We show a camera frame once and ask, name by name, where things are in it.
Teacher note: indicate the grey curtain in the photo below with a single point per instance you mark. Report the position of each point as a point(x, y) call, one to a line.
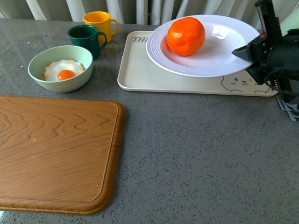
point(143, 12)

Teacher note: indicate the white ridged plate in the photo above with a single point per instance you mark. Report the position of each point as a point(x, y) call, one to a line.
point(214, 58)

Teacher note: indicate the toy fried egg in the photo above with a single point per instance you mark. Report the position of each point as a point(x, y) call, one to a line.
point(62, 70)

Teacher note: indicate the orange fruit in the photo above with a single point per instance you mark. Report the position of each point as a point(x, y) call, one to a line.
point(185, 36)

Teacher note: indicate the yellow mug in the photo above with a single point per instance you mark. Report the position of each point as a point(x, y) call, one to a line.
point(103, 22)

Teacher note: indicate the light green bowl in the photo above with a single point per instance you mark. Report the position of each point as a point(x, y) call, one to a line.
point(37, 67)

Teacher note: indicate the brown wooden cutting board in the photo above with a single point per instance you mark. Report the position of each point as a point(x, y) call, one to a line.
point(58, 155)

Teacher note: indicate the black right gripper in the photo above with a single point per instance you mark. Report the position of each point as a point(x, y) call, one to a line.
point(272, 58)

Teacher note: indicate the dark green mug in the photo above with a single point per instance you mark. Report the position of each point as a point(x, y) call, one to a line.
point(88, 37)

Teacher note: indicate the cream bear tray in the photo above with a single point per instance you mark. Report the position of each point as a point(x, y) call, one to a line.
point(138, 73)

